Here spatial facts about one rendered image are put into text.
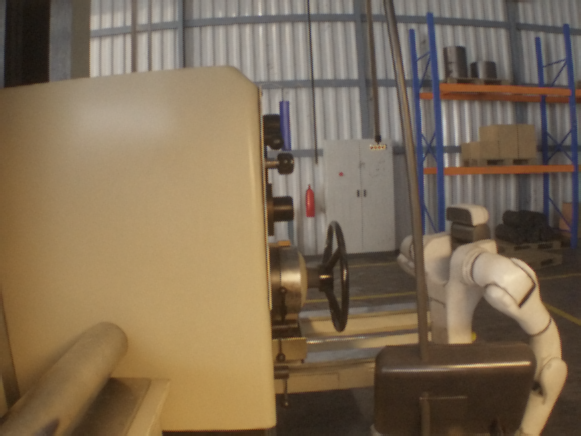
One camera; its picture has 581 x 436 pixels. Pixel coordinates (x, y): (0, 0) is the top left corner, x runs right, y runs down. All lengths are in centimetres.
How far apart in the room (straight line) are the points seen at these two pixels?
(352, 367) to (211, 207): 151
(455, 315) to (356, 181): 729
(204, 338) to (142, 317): 15
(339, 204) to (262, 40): 338
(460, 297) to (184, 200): 73
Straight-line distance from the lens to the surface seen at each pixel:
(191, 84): 105
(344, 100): 915
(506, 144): 878
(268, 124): 139
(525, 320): 120
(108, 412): 100
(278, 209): 129
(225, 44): 924
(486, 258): 115
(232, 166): 103
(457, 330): 133
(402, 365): 98
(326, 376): 236
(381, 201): 862
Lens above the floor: 168
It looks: 5 degrees down
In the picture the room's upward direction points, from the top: 3 degrees counter-clockwise
